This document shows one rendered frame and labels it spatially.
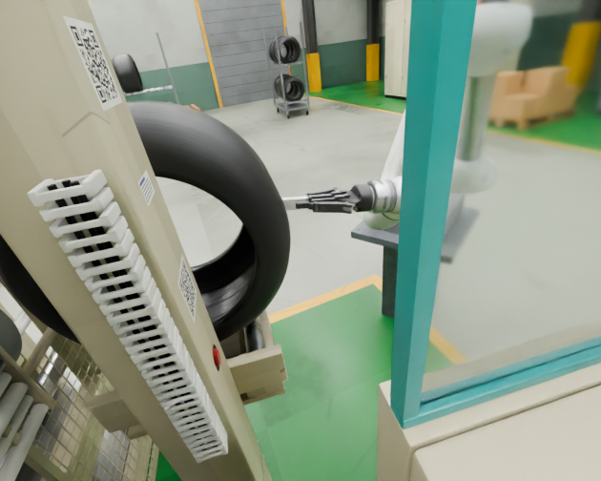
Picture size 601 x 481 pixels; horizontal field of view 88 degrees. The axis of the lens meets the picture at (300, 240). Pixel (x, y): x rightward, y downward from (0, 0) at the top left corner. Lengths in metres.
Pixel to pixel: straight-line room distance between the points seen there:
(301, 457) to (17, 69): 1.56
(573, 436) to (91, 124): 0.44
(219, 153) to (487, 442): 0.52
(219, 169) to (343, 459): 1.35
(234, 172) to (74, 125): 0.29
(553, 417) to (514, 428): 0.03
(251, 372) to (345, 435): 0.98
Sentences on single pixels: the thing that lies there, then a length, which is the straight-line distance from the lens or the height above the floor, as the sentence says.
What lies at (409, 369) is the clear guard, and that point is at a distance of 0.21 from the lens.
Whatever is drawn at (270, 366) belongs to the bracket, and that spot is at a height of 0.92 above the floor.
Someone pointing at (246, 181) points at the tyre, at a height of 1.30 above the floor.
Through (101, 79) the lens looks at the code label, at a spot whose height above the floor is 1.50.
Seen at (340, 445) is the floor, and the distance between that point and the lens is 1.65.
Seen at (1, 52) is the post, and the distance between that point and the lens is 0.36.
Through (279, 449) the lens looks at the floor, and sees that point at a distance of 1.68.
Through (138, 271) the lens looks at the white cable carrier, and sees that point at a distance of 0.36.
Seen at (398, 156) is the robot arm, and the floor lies 1.17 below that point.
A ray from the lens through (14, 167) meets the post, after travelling 0.39.
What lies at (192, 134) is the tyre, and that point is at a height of 1.40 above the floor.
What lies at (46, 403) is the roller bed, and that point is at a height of 0.93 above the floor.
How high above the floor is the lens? 1.50
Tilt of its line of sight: 32 degrees down
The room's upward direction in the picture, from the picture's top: 8 degrees counter-clockwise
